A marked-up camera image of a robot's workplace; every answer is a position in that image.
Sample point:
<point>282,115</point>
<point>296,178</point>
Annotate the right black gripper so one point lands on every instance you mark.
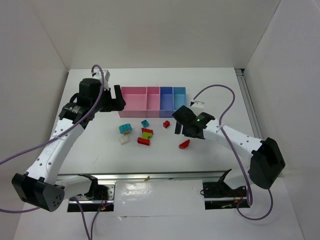
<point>182,117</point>

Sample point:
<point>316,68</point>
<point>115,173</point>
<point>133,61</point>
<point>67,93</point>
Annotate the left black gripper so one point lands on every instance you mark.
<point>110,99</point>

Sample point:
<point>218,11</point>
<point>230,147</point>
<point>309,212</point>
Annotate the small red lego brick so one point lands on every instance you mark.
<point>166,124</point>

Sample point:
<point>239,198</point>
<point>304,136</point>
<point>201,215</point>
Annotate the red sloped lego piece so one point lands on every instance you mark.
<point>184,144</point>

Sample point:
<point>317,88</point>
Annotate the teal rounded lego block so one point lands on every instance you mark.
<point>125,129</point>

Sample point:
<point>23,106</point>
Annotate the red green lego assembly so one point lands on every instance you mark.
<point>146,136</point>

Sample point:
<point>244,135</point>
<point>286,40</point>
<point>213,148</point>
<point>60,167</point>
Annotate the small teal lego brick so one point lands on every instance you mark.
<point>145,123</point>

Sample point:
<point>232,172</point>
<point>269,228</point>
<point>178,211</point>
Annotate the white lego brick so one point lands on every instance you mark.
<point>124,140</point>

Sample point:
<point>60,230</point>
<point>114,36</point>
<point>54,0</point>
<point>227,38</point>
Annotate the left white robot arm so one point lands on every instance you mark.
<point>39,186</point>

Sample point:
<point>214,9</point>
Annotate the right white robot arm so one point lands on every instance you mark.
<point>262,160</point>

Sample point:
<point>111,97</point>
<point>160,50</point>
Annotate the large pink bin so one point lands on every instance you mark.
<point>135,98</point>

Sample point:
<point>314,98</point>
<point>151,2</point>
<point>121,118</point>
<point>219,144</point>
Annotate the small pink bin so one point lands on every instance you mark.
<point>153,102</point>

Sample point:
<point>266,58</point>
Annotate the light blue bin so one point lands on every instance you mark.
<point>179,97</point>

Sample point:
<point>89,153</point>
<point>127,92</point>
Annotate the dark blue bin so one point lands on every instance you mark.
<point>166,102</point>

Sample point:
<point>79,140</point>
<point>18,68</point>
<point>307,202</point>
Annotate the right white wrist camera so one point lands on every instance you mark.
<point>197,104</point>

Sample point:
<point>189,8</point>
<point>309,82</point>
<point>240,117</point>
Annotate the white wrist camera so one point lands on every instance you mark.
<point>101,75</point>
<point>197,104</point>

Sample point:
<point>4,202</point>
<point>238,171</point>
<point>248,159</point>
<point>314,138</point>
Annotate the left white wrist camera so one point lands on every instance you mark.
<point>101,75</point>

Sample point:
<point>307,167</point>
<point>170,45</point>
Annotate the aluminium rail front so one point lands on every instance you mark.
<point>158,175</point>

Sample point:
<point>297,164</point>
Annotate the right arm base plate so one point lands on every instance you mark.
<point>218,196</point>

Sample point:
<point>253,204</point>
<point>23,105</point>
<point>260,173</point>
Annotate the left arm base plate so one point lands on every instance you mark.
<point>103,199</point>

